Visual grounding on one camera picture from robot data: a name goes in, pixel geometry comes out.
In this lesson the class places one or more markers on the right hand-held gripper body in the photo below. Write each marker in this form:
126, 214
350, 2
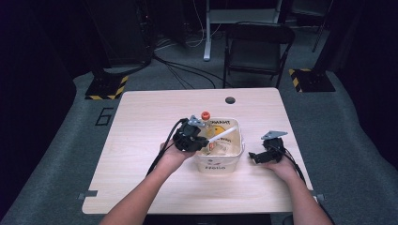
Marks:
273, 149

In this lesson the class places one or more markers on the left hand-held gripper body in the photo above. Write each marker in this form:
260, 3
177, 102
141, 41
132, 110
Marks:
187, 137

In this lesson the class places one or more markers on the white straw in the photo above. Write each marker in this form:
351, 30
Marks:
222, 134

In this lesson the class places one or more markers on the white bin with smiley face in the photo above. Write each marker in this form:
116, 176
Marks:
219, 164

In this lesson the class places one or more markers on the clear bottle with red cap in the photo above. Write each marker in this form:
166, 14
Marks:
205, 116

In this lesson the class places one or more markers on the person's right hand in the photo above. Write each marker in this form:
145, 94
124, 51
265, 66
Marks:
282, 170

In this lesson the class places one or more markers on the person's left hand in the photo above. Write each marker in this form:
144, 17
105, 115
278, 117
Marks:
173, 157

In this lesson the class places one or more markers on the black folding chair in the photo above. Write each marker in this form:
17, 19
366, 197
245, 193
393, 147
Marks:
256, 51

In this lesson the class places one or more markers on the black cabinet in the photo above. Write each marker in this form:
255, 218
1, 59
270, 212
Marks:
125, 37

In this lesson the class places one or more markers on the grey table bracket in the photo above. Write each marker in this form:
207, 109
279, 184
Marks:
319, 197
87, 195

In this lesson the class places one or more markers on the black yellow striped base plate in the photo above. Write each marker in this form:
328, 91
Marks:
313, 81
105, 88

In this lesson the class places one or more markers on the white desk frame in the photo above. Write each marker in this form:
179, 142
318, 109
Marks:
207, 37

